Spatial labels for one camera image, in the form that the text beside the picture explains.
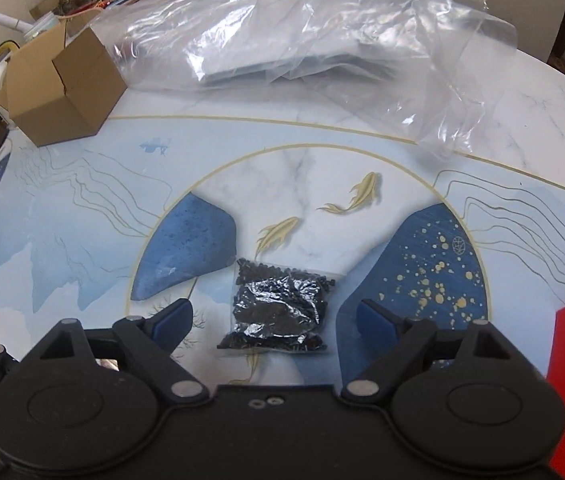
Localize printed glass jar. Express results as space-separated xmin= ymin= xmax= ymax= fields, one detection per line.
xmin=23 ymin=12 xmax=60 ymax=44

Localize small brown cardboard box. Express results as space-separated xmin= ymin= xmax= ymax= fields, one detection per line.
xmin=0 ymin=24 xmax=126 ymax=148

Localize large clear plastic bag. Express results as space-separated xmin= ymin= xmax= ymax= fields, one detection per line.
xmin=90 ymin=0 xmax=517 ymax=156

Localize bag of black beads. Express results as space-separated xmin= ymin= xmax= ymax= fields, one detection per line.
xmin=217 ymin=258 xmax=338 ymax=354

